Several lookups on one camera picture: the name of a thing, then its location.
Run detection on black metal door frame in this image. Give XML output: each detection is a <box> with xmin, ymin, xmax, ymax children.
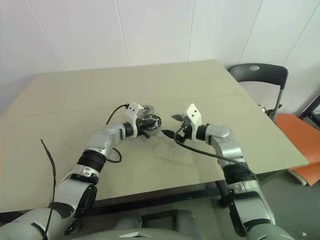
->
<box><xmin>298</xmin><ymin>92</ymin><xmax>320</xmax><ymax>126</ymax></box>

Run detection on black folding chair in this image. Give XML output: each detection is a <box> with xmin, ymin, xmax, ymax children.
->
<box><xmin>228</xmin><ymin>63</ymin><xmax>289</xmax><ymax>121</ymax></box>

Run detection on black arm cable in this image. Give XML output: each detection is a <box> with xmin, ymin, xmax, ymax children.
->
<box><xmin>106</xmin><ymin>103</ymin><xmax>130</xmax><ymax>163</ymax></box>
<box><xmin>173</xmin><ymin>126</ymin><xmax>261</xmax><ymax>181</ymax></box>

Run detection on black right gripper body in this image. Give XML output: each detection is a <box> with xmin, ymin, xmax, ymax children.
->
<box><xmin>177</xmin><ymin>119</ymin><xmax>195</xmax><ymax>145</ymax></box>

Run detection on black table frame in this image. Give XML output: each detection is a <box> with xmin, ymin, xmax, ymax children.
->
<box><xmin>94</xmin><ymin>179</ymin><xmax>231</xmax><ymax>208</ymax></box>

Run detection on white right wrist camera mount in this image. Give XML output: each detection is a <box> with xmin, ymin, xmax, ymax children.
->
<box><xmin>184</xmin><ymin>103</ymin><xmax>202</xmax><ymax>141</ymax></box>

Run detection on orange chair seat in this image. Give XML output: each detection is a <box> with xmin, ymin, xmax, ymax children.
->
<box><xmin>274</xmin><ymin>113</ymin><xmax>320</xmax><ymax>187</ymax></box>

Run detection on dark grey rounded shape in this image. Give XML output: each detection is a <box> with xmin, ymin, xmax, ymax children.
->
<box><xmin>117</xmin><ymin>216</ymin><xmax>143</xmax><ymax>231</ymax></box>

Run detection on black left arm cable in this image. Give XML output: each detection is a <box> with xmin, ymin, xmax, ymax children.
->
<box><xmin>106</xmin><ymin>103</ymin><xmax>130</xmax><ymax>163</ymax></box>

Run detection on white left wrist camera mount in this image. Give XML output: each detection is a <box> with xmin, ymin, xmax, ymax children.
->
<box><xmin>125</xmin><ymin>101</ymin><xmax>144</xmax><ymax>138</ymax></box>

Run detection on loose black cable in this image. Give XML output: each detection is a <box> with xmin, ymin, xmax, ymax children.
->
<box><xmin>40</xmin><ymin>139</ymin><xmax>56</xmax><ymax>240</ymax></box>

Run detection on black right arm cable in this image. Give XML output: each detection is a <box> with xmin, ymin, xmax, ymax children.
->
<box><xmin>173</xmin><ymin>126</ymin><xmax>261</xmax><ymax>181</ymax></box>

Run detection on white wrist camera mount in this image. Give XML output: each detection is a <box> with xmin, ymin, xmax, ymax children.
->
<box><xmin>125</xmin><ymin>101</ymin><xmax>144</xmax><ymax>138</ymax></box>
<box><xmin>184</xmin><ymin>103</ymin><xmax>202</xmax><ymax>141</ymax></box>

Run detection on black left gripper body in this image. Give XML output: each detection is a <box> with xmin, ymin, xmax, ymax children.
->
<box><xmin>136</xmin><ymin>109</ymin><xmax>151</xmax><ymax>139</ymax></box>

